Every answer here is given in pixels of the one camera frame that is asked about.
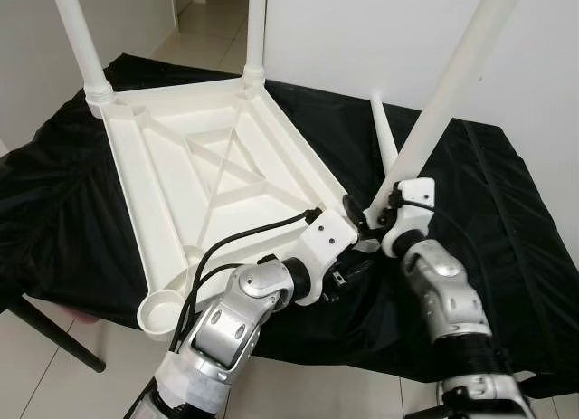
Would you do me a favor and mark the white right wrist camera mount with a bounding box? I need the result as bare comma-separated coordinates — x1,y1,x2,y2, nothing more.
380,177,436,257

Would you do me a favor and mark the white plastic table leg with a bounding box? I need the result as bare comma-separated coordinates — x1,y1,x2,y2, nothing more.
242,0,270,85
366,0,527,212
50,0,117,114
371,95,400,177

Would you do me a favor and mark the black table cloth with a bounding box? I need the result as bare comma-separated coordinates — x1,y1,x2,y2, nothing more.
0,52,579,397

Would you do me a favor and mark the white plastic frame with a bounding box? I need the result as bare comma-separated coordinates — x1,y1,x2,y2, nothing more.
511,374,562,402

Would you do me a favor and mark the white plastic table top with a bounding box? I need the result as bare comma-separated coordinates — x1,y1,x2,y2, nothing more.
86,73,376,335

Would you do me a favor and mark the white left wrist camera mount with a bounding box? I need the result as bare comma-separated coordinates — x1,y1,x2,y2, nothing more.
289,209,358,307

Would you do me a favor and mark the black metal table leg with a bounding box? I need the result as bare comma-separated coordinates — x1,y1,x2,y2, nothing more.
9,297,105,373

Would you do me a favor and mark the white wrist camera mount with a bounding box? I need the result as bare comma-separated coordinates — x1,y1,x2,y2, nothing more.
380,177,436,257
289,209,358,307

